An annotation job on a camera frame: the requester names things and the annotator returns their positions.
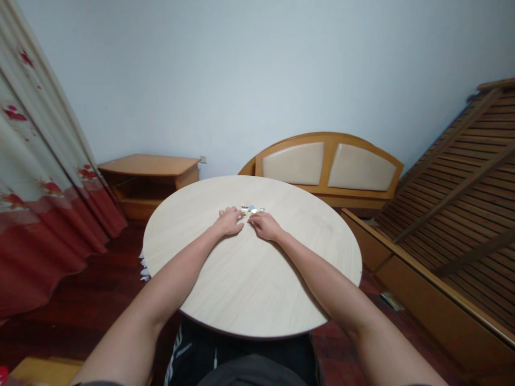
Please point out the wooden headboard with cream pads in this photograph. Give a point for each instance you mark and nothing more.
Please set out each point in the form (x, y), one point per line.
(326, 173)

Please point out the cream curtain with red flowers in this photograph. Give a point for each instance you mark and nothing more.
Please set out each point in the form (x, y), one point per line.
(36, 161)

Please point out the wooden slatted bed frame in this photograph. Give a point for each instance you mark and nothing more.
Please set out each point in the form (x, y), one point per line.
(458, 193)

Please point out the white wall socket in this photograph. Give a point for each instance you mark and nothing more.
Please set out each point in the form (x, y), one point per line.
(203, 159)

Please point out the wooden bed side rail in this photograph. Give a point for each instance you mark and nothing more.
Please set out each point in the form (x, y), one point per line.
(426, 289)

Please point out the pile of small silver pieces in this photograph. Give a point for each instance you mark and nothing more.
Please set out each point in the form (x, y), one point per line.
(252, 208)

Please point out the white crumpled paper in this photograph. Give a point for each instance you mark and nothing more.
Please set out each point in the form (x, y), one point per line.
(144, 268)

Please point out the round light wooden table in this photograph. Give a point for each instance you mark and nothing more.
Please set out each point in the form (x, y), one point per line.
(251, 257)

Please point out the wooden bedside cabinet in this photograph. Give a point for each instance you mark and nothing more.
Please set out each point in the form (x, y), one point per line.
(149, 183)

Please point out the person's body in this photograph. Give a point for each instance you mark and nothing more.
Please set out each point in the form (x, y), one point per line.
(241, 358)

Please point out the person's left hand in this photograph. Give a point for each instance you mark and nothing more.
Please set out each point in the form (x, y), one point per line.
(229, 224)

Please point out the person's right hand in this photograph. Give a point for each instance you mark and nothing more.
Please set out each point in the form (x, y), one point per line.
(265, 226)

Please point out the person's left fingers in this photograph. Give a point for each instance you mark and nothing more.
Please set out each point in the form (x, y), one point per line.
(238, 212)

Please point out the person's right fingers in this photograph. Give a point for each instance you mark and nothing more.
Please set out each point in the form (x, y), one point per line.
(255, 218)

